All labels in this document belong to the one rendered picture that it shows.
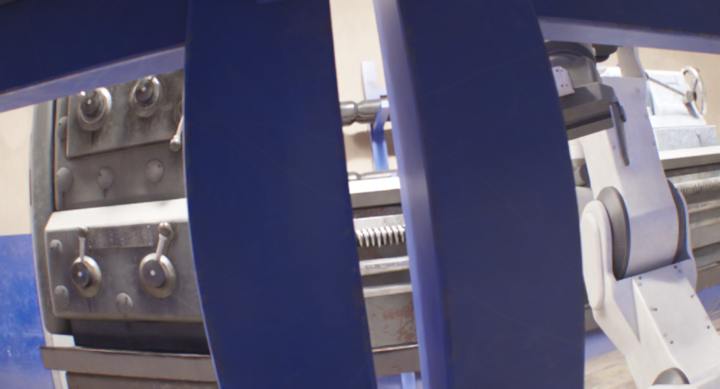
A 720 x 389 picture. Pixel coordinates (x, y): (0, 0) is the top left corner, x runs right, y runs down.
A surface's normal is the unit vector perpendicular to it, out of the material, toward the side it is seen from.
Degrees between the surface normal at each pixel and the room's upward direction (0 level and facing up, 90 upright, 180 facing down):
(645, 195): 64
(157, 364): 90
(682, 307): 43
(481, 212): 90
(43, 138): 90
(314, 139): 90
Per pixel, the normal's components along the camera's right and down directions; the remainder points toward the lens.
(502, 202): 0.11, -0.21
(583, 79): -0.51, -0.45
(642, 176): 0.04, -0.60
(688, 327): -0.02, -0.85
